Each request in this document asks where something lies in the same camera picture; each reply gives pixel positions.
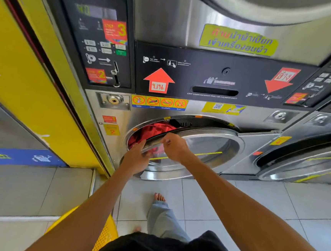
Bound round steel glass machine door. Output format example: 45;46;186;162
120;120;247;189

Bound metal coin slot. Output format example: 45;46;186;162
109;61;123;88

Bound strip of orange warning stickers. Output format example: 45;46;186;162
130;94;189;112

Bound large round steel door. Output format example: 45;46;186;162
183;0;331;31

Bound red up arrow sticker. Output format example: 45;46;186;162
142;66;177;95

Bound stainless steel stacked laundry machine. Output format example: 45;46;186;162
14;0;331;197

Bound red down arrow sticker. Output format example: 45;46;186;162
263;65;302;97

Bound yellow plastic laundry basket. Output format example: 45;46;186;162
43;203;121;251

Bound blue floor-level sign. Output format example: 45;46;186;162
0;146;68;171

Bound person's right forearm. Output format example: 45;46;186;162
172;152;331;251

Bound person's light blue jeans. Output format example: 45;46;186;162
145;200;194;244

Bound red step sticker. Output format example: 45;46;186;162
100;18;130;46

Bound small yellow square sticker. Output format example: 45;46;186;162
103;123;121;137

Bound yellow and blue code sticker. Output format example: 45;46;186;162
202;101;246;116

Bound orange step sticker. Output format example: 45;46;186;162
84;67;109;85

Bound yellow-green lettered sticker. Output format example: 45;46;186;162
198;23;280;58

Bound person's right hand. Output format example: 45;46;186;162
160;132;194;165

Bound steel key lock plate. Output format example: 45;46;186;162
94;92;132;111
263;109;300;126

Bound person's left forearm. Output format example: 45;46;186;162
23;155;150;251

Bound black coin control panel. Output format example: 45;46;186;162
30;0;140;94

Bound neighbouring stainless steel laundry machine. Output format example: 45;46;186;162
222;24;331;187

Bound neighbouring black control panel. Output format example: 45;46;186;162
283;30;331;110

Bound person's black shirt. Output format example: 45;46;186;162
93;220;247;251

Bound neighbouring round steel machine door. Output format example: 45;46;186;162
253;131;331;187

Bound black lint compartment panel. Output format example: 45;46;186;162
131;41;320;112

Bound yellow diamond sticker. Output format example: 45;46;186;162
270;135;292;148

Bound person's left hand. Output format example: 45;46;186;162
120;138;155;177

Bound red laundry cloth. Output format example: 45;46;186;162
127;120;178;158

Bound yellow side panel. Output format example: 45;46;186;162
0;0;130;178

